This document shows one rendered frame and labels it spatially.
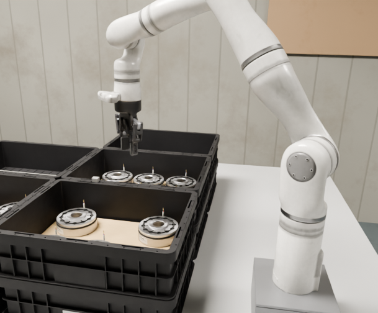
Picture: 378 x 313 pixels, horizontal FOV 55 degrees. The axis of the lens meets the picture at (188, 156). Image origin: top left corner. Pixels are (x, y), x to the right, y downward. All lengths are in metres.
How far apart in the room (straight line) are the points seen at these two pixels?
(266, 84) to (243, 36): 0.11
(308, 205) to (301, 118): 0.17
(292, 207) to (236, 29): 0.37
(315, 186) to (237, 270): 0.44
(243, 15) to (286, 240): 0.46
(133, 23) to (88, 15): 1.90
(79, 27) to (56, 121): 0.74
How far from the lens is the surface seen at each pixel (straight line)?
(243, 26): 0.77
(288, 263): 0.82
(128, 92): 1.01
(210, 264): 1.09
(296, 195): 0.74
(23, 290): 0.92
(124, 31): 0.98
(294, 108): 0.77
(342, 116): 2.78
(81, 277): 0.82
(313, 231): 0.78
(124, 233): 0.98
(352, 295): 1.08
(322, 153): 0.71
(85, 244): 0.76
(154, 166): 1.28
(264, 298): 0.83
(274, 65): 0.74
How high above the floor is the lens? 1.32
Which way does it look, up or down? 19 degrees down
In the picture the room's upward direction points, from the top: 1 degrees clockwise
